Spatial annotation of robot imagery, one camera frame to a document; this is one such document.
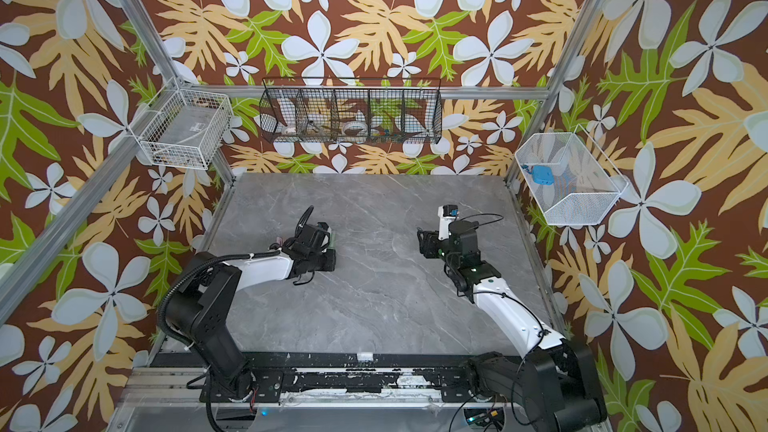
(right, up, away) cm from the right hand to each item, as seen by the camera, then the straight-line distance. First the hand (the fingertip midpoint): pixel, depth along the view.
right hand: (423, 231), depth 84 cm
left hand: (-28, -8, +12) cm, 32 cm away
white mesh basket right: (+42, +16, 0) cm, 45 cm away
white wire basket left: (-70, +30, +2) cm, 76 cm away
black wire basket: (-22, +39, +13) cm, 47 cm away
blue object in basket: (+35, +17, +2) cm, 39 cm away
